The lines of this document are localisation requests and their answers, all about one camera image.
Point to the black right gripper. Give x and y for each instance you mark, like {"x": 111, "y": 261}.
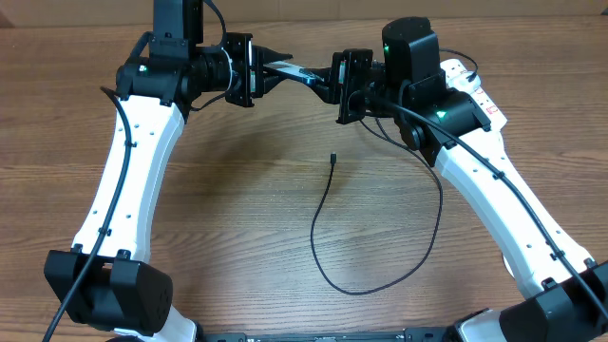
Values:
{"x": 336, "y": 93}

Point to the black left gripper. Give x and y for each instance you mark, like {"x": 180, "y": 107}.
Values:
{"x": 257, "y": 54}

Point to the Galaxy S24+ smartphone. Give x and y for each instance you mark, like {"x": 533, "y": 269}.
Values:
{"x": 288, "y": 70}

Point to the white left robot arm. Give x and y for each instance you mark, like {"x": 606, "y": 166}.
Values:
{"x": 105, "y": 279}

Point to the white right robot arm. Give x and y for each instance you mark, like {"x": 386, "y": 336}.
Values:
{"x": 443, "y": 113}

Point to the white USB charger plug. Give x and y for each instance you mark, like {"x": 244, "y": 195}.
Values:
{"x": 467, "y": 81}

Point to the white power strip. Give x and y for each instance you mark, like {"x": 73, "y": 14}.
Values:
{"x": 491, "y": 110}

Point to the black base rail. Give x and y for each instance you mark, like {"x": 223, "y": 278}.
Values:
{"x": 424, "y": 334}

